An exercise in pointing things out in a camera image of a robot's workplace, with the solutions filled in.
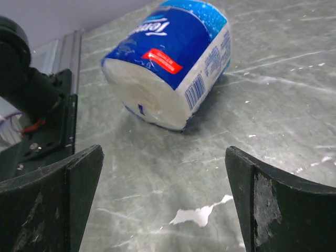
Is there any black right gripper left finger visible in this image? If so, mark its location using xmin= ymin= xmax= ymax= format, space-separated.
xmin=1 ymin=144 xmax=104 ymax=251

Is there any blue tissue roll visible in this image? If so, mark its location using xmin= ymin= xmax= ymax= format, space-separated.
xmin=101 ymin=1 xmax=232 ymax=131

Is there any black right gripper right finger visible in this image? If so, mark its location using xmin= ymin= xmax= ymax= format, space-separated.
xmin=225 ymin=146 xmax=335 ymax=251

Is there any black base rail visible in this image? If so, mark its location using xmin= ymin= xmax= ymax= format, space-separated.
xmin=1 ymin=68 xmax=78 ymax=181

